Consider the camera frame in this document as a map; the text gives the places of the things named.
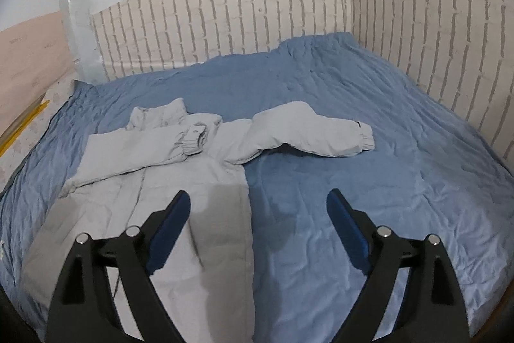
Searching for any pink wooden board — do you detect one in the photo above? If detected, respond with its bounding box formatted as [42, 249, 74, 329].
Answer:
[0, 11, 78, 137]

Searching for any light grey jacket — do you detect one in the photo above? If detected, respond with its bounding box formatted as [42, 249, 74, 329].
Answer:
[20, 98, 376, 343]

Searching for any yellow strip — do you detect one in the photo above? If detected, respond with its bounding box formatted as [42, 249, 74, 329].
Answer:
[0, 99, 51, 158]

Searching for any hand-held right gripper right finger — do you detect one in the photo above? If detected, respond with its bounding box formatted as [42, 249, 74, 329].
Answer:
[326, 189, 471, 343]

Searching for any blue bed sheet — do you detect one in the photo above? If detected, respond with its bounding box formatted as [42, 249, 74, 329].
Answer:
[0, 32, 514, 343]

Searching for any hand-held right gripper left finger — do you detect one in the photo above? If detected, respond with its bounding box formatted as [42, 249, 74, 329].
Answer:
[43, 189, 192, 343]

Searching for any brick-pattern side wall panel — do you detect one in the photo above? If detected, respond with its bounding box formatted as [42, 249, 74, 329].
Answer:
[349, 0, 514, 153]

